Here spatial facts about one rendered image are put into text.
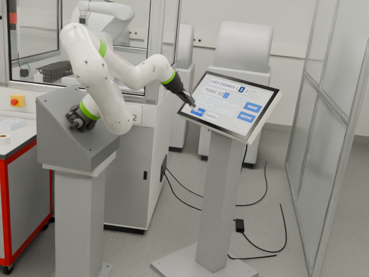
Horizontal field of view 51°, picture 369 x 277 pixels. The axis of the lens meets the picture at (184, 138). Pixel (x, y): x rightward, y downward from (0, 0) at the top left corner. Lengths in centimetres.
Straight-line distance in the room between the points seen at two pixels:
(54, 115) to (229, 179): 98
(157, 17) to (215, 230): 127
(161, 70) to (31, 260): 144
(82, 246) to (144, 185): 64
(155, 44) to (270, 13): 329
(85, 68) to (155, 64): 47
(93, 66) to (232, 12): 416
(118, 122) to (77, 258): 85
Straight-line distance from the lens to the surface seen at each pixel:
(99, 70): 146
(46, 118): 190
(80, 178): 202
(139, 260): 259
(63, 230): 220
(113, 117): 171
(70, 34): 156
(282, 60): 553
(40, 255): 267
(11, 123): 249
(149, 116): 244
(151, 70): 185
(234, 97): 207
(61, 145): 190
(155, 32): 235
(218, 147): 216
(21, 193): 239
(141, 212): 271
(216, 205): 227
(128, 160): 256
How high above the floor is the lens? 153
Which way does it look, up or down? 18 degrees down
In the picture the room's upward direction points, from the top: 6 degrees clockwise
